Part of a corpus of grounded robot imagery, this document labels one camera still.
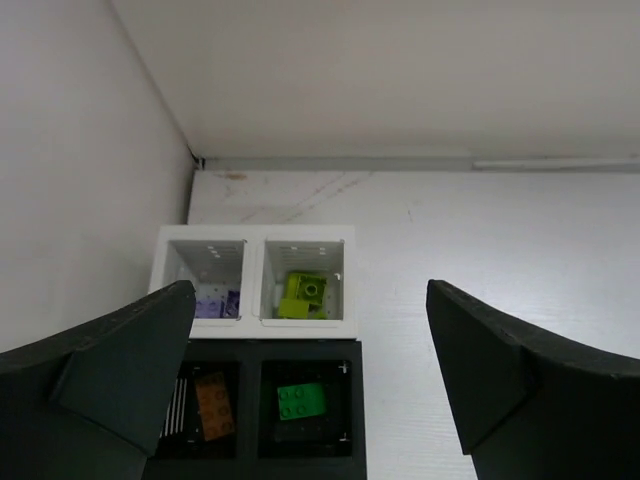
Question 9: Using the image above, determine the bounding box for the lime green lego brick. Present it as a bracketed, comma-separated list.
[277, 272, 328, 320]

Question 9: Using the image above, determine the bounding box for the orange lego plate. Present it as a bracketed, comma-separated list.
[194, 372, 235, 441]

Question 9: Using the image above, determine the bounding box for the lavender lego brick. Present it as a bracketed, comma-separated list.
[222, 290, 240, 319]
[195, 297, 224, 319]

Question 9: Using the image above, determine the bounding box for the dark green lego brick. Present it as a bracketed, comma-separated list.
[276, 383, 327, 421]

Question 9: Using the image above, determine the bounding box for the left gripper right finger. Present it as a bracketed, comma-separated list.
[426, 280, 639, 479]

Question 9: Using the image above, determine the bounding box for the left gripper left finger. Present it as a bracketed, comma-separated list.
[1, 280, 196, 479]

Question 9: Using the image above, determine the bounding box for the white slotted container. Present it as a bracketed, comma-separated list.
[149, 225, 358, 340]

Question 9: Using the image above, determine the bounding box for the black slotted container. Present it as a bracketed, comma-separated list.
[143, 340, 367, 479]

